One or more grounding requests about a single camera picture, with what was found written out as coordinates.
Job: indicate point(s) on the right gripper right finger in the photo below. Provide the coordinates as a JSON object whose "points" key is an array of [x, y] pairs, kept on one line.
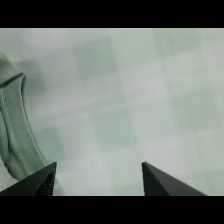
{"points": [[160, 183]]}

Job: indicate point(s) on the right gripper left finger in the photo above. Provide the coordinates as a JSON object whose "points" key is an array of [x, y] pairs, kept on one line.
{"points": [[38, 183]]}

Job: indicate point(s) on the pale green shirt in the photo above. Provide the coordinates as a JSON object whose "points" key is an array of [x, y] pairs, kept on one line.
{"points": [[18, 133]]}

